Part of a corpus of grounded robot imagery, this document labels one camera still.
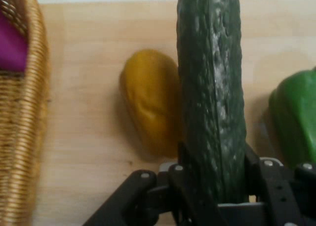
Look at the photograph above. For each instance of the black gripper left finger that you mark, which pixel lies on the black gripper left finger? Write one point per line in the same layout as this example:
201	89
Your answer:
148	198

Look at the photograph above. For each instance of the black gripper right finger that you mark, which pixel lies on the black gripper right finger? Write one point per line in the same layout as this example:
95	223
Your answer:
284	194

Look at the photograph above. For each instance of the long green cucumber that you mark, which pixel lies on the long green cucumber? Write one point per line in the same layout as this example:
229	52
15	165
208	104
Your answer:
212	87

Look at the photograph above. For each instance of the green bell pepper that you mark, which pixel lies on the green bell pepper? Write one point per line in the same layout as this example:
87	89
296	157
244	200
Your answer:
296	112

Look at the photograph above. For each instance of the wooden cutting board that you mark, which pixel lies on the wooden cutting board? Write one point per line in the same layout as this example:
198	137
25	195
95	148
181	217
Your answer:
86	124

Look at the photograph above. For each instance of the yellow orange bell pepper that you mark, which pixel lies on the yellow orange bell pepper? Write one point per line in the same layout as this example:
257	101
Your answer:
150	100

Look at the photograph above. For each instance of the woven wicker basket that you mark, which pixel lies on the woven wicker basket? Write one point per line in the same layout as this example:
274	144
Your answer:
22	127

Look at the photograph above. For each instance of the magenta toy eggplant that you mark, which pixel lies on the magenta toy eggplant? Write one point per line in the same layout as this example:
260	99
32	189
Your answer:
12	50

